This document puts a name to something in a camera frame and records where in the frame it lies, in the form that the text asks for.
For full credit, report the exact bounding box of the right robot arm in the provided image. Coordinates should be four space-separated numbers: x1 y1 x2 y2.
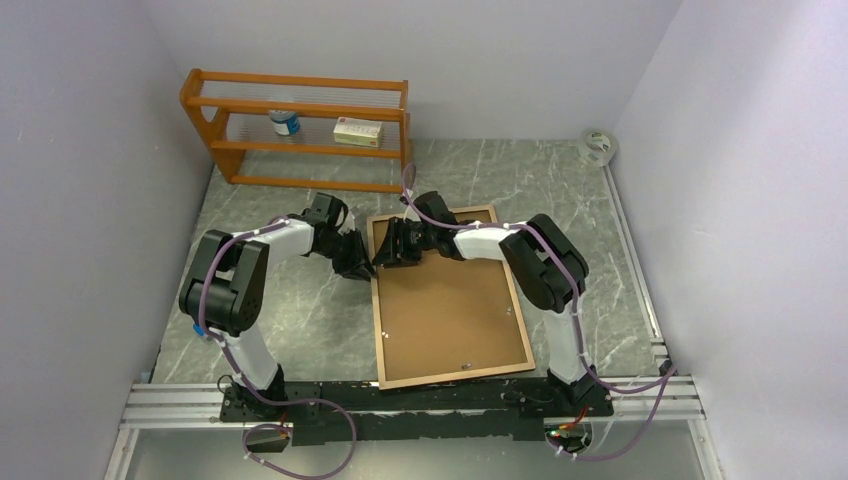
373 191 596 415

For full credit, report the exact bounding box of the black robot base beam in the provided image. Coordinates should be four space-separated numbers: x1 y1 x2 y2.
219 375 614 446

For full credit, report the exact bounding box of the white cream small box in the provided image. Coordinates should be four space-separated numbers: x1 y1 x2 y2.
332 117 384 148

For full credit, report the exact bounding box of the blue white small jar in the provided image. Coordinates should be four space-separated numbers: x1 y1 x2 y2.
268 109 301 136

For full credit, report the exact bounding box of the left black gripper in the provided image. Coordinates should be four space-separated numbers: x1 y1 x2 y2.
317 228 377 282

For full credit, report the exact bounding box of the brown backing board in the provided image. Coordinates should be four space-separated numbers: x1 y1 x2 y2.
372 210 530 384

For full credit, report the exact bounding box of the picture frame black and wood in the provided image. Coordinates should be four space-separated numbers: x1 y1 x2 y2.
366 204 537 391

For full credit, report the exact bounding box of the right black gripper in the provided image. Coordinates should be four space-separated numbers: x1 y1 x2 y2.
371 218 436 269

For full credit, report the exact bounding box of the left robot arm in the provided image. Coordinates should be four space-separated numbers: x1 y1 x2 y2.
178 193 376 420

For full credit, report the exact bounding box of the orange wooden shelf rack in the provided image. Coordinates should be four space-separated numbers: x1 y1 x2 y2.
179 68 411 194

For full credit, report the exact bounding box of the clear tape roll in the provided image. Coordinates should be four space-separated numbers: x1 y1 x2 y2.
577 128 619 168

